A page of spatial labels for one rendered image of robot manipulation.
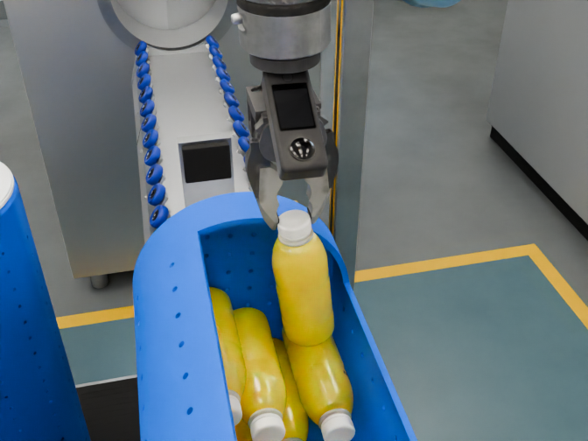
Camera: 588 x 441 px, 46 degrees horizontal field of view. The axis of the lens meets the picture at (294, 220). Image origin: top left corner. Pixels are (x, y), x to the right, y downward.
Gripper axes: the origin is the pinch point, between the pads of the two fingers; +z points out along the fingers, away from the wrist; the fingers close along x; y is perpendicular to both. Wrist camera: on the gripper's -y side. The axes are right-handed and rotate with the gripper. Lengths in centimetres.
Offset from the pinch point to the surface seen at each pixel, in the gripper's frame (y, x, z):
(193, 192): 51, 9, 28
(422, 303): 107, -68, 127
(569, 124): 152, -144, 88
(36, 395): 40, 47, 65
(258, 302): 9.6, 3.5, 20.8
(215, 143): 50, 4, 18
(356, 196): 64, -28, 45
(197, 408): -20.4, 13.7, 4.1
